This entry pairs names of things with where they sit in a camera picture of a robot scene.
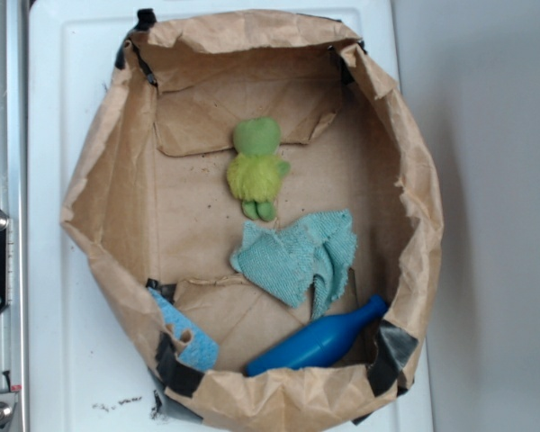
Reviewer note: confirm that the green plush animal toy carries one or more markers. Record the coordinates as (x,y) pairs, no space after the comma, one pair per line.
(255,175)

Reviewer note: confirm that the brown paper bag bin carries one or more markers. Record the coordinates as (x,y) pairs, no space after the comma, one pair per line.
(150,206)

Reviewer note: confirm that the teal knitted cloth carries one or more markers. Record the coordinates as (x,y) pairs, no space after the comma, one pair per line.
(316,251)

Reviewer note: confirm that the blue plastic bottle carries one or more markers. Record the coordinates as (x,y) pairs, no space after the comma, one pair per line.
(321,343)

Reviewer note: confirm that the aluminium frame rail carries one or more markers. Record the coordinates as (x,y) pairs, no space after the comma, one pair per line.
(14,358)

